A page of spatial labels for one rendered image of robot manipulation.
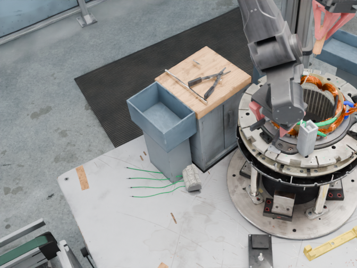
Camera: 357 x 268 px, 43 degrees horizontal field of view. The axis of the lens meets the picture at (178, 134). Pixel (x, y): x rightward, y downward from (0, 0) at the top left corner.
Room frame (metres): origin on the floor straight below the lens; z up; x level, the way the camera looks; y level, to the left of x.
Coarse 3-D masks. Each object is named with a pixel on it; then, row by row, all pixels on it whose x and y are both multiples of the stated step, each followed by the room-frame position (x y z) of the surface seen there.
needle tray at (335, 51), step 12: (336, 36) 1.05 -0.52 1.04; (348, 36) 1.03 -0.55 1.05; (324, 48) 1.02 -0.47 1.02; (336, 48) 1.01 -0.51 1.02; (348, 48) 1.01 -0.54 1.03; (324, 60) 0.97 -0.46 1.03; (336, 60) 0.94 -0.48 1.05; (348, 60) 0.92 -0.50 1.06; (336, 72) 0.95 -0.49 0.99; (348, 72) 0.91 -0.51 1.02
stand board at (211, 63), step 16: (208, 48) 1.06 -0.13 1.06; (192, 64) 1.00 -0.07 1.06; (208, 64) 0.99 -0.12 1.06; (224, 64) 0.98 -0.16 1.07; (160, 80) 0.95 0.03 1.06; (208, 80) 0.92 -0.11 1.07; (224, 80) 0.91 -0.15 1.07; (240, 80) 0.90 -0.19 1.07; (176, 96) 0.88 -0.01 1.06; (192, 96) 0.87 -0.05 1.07; (224, 96) 0.86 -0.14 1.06; (208, 112) 0.83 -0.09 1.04
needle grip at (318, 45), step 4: (320, 28) 0.73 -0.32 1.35; (324, 36) 0.72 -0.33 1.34; (316, 40) 0.73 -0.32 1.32; (320, 40) 0.72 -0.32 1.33; (324, 40) 0.72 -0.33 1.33; (316, 44) 0.72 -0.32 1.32; (320, 44) 0.72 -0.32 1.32; (316, 48) 0.72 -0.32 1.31; (320, 48) 0.72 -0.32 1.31; (316, 52) 0.71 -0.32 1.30; (320, 52) 0.72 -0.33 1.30
